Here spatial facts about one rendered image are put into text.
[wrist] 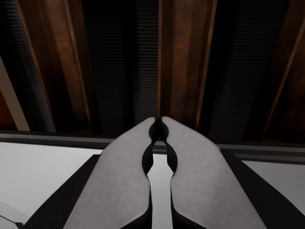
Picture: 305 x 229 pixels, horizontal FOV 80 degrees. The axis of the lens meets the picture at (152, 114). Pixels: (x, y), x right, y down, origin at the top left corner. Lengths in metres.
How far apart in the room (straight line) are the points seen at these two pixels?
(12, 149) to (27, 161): 0.03
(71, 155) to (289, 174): 0.29
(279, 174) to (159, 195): 0.16
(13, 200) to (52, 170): 0.12
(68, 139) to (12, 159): 0.08
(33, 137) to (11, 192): 0.12
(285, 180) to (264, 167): 0.04
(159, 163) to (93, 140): 0.10
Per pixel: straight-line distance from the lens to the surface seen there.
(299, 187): 0.33
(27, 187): 0.37
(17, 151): 0.32
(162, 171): 0.26
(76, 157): 0.28
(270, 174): 0.29
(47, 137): 0.30
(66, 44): 0.39
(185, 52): 0.35
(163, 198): 0.31
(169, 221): 0.36
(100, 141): 0.27
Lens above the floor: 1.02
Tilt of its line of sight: 60 degrees down
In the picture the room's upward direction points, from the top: 171 degrees counter-clockwise
